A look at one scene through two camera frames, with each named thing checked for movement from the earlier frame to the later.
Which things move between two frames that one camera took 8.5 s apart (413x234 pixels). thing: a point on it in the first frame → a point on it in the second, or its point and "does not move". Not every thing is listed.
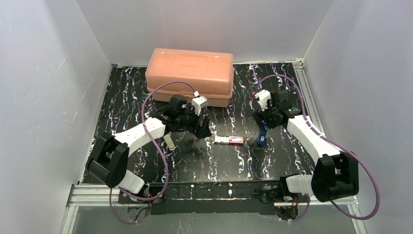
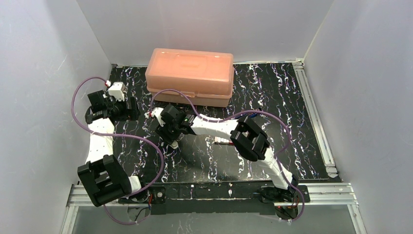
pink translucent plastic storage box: (210, 74) does not move
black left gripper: (200, 128) → (129, 107)
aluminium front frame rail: (101, 195) does not move
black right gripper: (264, 123) → (171, 136)
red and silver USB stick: (231, 140) does not move
